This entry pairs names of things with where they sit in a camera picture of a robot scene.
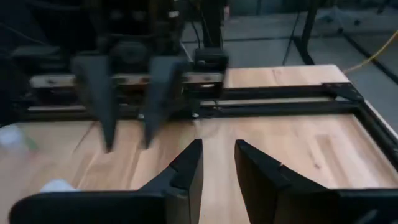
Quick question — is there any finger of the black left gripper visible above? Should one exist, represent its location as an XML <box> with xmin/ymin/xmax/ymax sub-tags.
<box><xmin>72</xmin><ymin>55</ymin><xmax>121</xmax><ymax>152</ymax></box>
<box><xmin>142</xmin><ymin>57</ymin><xmax>187</xmax><ymax>149</ymax></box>

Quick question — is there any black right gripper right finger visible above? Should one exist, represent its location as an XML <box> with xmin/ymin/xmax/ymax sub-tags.
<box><xmin>234</xmin><ymin>139</ymin><xmax>398</xmax><ymax>224</ymax></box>

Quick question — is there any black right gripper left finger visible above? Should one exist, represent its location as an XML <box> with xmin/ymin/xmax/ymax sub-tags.
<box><xmin>9</xmin><ymin>139</ymin><xmax>205</xmax><ymax>224</ymax></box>

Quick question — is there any small white pill bottle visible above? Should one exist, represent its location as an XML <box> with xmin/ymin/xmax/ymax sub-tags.
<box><xmin>39</xmin><ymin>179</ymin><xmax>77</xmax><ymax>193</ymax></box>

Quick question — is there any black aluminium table frame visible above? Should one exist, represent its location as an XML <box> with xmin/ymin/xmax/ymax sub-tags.
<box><xmin>18</xmin><ymin>82</ymin><xmax>398</xmax><ymax>172</ymax></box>

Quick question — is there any yellow extension cable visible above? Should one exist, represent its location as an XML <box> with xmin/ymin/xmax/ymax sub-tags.
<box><xmin>341</xmin><ymin>29</ymin><xmax>398</xmax><ymax>75</ymax></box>

